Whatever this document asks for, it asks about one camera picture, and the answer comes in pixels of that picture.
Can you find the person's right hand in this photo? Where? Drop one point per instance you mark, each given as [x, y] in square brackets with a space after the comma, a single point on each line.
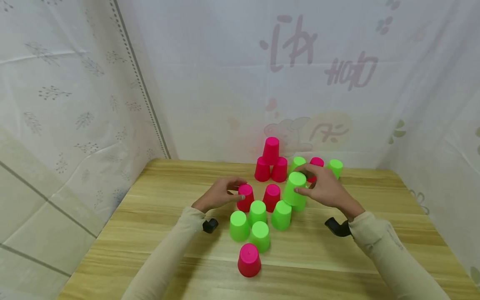
[328, 189]

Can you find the person's left hand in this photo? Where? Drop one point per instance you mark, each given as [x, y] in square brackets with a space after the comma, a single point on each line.
[219, 193]

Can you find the person's left thumb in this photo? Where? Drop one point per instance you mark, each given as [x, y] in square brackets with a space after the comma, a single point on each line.
[234, 198]

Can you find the person's left index finger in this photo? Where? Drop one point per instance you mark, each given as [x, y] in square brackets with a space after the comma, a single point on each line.
[235, 181]

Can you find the person's right thumb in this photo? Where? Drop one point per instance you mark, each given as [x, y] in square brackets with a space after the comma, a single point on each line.
[303, 192]

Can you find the person's right index finger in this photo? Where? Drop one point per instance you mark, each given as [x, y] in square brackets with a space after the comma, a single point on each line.
[305, 168]

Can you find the green plastic cup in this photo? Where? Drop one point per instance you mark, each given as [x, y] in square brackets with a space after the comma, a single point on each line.
[260, 237]
[239, 227]
[281, 216]
[297, 163]
[335, 167]
[294, 199]
[257, 213]

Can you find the pink plastic cup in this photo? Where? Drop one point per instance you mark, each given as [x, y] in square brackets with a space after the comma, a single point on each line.
[249, 261]
[279, 171]
[246, 205]
[317, 161]
[270, 149]
[271, 198]
[262, 171]

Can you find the person's left forearm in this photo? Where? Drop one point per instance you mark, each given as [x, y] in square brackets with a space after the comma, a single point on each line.
[168, 258]

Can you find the person's right forearm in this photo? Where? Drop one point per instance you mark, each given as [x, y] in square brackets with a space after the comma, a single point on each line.
[393, 258]

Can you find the black wrist band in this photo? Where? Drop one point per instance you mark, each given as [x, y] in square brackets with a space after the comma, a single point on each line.
[210, 225]
[338, 228]

